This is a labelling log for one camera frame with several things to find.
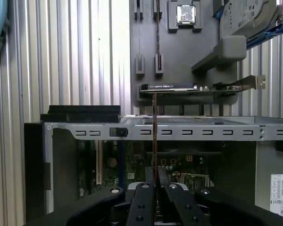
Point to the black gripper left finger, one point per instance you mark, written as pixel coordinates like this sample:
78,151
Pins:
141,202

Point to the silver CPU chip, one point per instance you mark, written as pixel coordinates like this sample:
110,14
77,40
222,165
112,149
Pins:
185,14

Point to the grey power supply unit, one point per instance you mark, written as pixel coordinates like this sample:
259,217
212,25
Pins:
264,179

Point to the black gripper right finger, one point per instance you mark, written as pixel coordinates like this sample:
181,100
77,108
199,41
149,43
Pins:
179,204

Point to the grey parts rack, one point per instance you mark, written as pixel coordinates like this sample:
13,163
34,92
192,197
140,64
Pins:
179,47

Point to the green motherboard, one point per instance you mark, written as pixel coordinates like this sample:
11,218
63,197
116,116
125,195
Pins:
122,169

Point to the hard disk in blue carrier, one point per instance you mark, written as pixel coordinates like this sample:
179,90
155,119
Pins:
245,14

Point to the black PC case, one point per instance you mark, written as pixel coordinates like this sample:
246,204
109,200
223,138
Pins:
179,122

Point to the metal socket cover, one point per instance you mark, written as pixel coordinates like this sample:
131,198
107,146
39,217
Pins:
195,180

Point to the RAM memory stick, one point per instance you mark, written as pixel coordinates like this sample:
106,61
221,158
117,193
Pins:
155,141
158,35

